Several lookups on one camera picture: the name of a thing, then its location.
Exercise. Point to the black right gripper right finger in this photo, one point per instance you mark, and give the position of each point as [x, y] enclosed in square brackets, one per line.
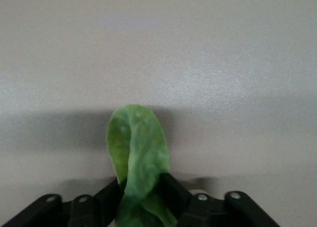
[210, 209]

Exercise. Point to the green lettuce leaf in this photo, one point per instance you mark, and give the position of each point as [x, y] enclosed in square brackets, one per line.
[143, 157]

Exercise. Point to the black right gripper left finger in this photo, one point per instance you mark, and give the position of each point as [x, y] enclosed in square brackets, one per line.
[81, 209]

